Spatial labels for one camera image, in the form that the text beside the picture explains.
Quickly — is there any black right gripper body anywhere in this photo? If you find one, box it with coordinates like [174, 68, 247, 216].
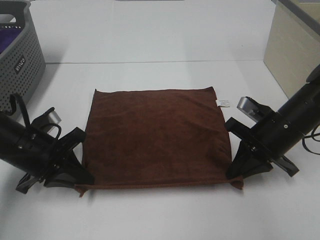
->
[225, 117, 300, 177]

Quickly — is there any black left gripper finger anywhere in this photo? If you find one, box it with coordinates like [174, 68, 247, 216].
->
[43, 170, 82, 188]
[67, 149, 95, 187]

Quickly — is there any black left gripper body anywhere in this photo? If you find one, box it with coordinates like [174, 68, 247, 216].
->
[15, 126, 86, 194]

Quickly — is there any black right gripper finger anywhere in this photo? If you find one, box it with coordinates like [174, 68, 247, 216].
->
[241, 159, 273, 178]
[225, 140, 252, 179]

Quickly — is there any brown towel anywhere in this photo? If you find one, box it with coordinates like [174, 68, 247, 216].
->
[75, 87, 244, 195]

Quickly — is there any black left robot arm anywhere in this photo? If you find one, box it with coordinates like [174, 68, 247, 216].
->
[0, 114, 95, 194]

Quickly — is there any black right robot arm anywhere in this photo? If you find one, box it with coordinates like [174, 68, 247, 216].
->
[225, 67, 320, 179]

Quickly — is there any grey perforated laundry basket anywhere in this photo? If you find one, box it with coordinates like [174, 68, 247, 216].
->
[0, 0, 46, 112]

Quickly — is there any beige storage bin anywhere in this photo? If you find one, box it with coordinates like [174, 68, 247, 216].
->
[263, 0, 320, 98]

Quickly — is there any purple cloth in basket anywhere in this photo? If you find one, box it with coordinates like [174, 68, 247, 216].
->
[0, 28, 22, 54]

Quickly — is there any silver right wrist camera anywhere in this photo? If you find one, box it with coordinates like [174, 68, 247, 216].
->
[237, 96, 265, 123]

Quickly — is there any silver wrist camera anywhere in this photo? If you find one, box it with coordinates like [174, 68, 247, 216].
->
[31, 107, 61, 133]
[237, 96, 265, 123]

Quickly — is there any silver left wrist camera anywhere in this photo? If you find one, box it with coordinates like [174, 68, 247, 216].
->
[31, 107, 61, 133]

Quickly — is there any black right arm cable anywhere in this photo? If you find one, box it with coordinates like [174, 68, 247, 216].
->
[301, 126, 320, 157]

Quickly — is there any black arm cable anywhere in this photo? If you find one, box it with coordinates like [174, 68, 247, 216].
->
[301, 126, 320, 157]
[8, 93, 62, 141]

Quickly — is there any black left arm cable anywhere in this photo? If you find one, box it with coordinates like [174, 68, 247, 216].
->
[8, 93, 62, 141]

